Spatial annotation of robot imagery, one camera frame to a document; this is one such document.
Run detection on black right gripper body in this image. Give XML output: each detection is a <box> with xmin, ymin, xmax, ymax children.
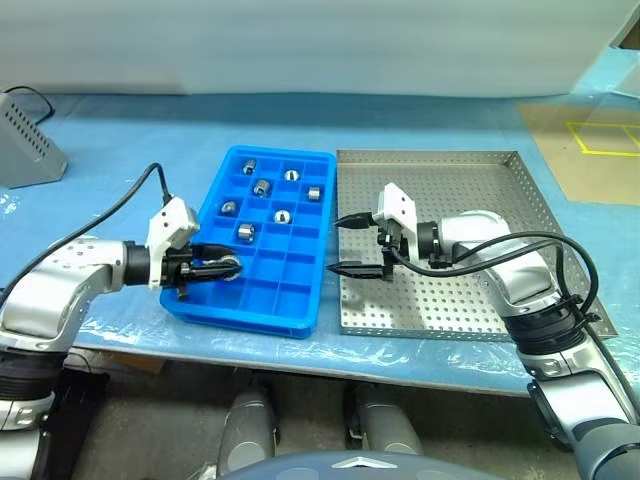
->
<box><xmin>377</xmin><ymin>218</ymin><xmax>410</xmax><ymax>265</ymax></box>

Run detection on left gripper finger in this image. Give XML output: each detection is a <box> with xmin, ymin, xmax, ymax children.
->
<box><xmin>191</xmin><ymin>243</ymin><xmax>237</xmax><ymax>260</ymax></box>
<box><xmin>182</xmin><ymin>264</ymin><xmax>241</xmax><ymax>281</ymax></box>

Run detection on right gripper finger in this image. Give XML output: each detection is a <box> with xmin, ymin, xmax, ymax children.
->
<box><xmin>325</xmin><ymin>259</ymin><xmax>395</xmax><ymax>284</ymax></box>
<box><xmin>333</xmin><ymin>212</ymin><xmax>374</xmax><ymax>231</ymax></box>

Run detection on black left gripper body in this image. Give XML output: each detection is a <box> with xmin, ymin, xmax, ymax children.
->
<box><xmin>160</xmin><ymin>243</ymin><xmax>205</xmax><ymax>302</ymax></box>

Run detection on blue compartment tray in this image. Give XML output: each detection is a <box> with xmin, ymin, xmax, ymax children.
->
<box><xmin>158</xmin><ymin>144</ymin><xmax>337</xmax><ymax>341</ymax></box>

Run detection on grey perforated metal box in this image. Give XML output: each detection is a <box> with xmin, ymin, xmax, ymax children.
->
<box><xmin>0</xmin><ymin>91</ymin><xmax>69</xmax><ymax>190</ymax></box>

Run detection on perforated metal tray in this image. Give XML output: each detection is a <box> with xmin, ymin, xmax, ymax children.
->
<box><xmin>335</xmin><ymin>148</ymin><xmax>619</xmax><ymax>344</ymax></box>

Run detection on blue table cover sheet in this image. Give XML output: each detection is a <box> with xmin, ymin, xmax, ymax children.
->
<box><xmin>0</xmin><ymin>92</ymin><xmax>640</xmax><ymax>399</ymax></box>

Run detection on grey rounded shape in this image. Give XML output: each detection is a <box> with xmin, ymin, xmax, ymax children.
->
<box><xmin>349</xmin><ymin>387</ymin><xmax>426</xmax><ymax>456</ymax></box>
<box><xmin>218</xmin><ymin>388</ymin><xmax>277</xmax><ymax>476</ymax></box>

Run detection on grey blue robot torso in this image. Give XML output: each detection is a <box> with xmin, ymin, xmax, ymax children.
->
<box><xmin>217</xmin><ymin>446</ymin><xmax>506</xmax><ymax>480</ymax></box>

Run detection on brown cardboard sheet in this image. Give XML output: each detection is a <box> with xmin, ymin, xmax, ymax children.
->
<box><xmin>517</xmin><ymin>97</ymin><xmax>640</xmax><ymax>206</ymax></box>

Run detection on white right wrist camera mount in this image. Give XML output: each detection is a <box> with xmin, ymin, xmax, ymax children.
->
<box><xmin>372</xmin><ymin>182</ymin><xmax>420</xmax><ymax>262</ymax></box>

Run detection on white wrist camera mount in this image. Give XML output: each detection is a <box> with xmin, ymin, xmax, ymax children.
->
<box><xmin>372</xmin><ymin>182</ymin><xmax>420</xmax><ymax>262</ymax></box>
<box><xmin>146</xmin><ymin>197</ymin><xmax>202</xmax><ymax>290</ymax></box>

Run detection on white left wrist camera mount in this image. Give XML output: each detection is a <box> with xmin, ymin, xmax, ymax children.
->
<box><xmin>146</xmin><ymin>197</ymin><xmax>202</xmax><ymax>290</ymax></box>

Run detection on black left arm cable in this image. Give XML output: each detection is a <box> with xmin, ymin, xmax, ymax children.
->
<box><xmin>0</xmin><ymin>162</ymin><xmax>174</xmax><ymax>306</ymax></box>

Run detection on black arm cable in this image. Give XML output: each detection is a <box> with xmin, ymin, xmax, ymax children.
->
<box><xmin>387</xmin><ymin>230</ymin><xmax>640</xmax><ymax>416</ymax></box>
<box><xmin>0</xmin><ymin>162</ymin><xmax>174</xmax><ymax>306</ymax></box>

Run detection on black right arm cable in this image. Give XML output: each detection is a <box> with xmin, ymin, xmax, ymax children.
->
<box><xmin>387</xmin><ymin>230</ymin><xmax>640</xmax><ymax>416</ymax></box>

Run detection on thin black cable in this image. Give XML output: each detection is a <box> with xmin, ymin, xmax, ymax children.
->
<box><xmin>3</xmin><ymin>85</ymin><xmax>55</xmax><ymax>122</ymax></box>

